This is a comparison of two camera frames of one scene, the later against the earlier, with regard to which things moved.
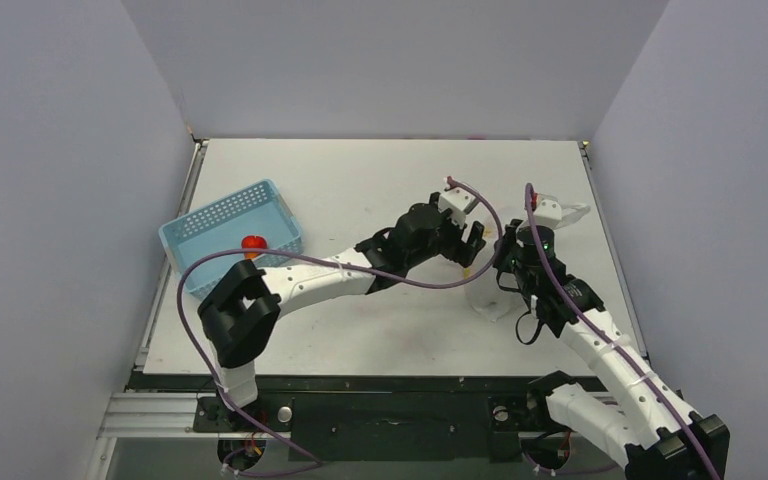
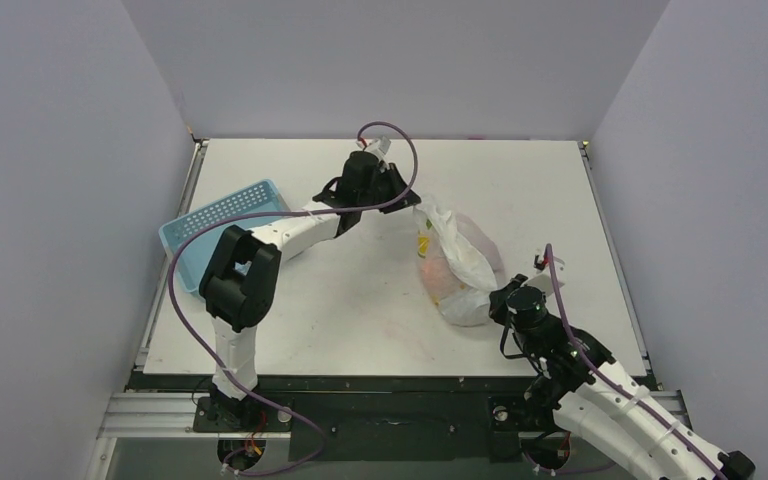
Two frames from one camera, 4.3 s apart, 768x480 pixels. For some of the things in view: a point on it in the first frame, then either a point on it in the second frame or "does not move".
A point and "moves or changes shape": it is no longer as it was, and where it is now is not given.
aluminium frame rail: x=153 y=415 does not move
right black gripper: x=508 y=258 to x=504 y=299
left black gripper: x=461 y=252 to x=397 y=186
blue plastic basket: x=261 y=210 does not move
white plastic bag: x=484 y=290 moves or changes shape
